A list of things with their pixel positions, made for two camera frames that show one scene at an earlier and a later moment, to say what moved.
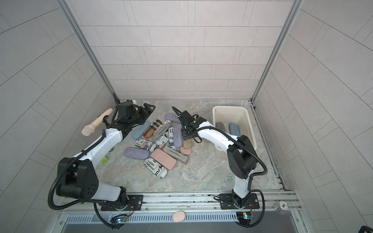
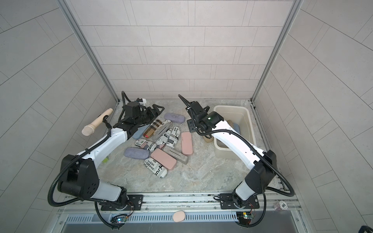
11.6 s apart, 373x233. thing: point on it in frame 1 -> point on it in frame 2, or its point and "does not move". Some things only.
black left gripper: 145,115 -> 152,115
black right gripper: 185,135 -> 191,125
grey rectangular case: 179,156 does not move
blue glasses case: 234,129 does not move
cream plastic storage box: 235,120 does not move
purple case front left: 136,153 does not move
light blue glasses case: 140,130 does not move
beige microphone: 89,129 does not move
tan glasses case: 187,143 -> 208,140
